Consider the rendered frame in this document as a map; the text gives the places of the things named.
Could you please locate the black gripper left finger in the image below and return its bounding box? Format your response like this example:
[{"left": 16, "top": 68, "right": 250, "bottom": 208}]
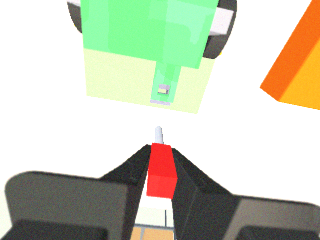
[{"left": 4, "top": 144, "right": 151, "bottom": 240}]

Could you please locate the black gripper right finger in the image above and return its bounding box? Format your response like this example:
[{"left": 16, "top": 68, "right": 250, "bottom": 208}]
[{"left": 171, "top": 147, "right": 320, "bottom": 240}]

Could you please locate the red-headed pin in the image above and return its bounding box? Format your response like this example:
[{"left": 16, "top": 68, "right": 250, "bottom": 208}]
[{"left": 146, "top": 126, "right": 177, "bottom": 199}]

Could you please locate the green trolley with black wheels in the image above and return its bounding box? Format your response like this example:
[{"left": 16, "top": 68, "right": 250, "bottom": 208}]
[{"left": 66, "top": 0, "right": 238, "bottom": 103}]

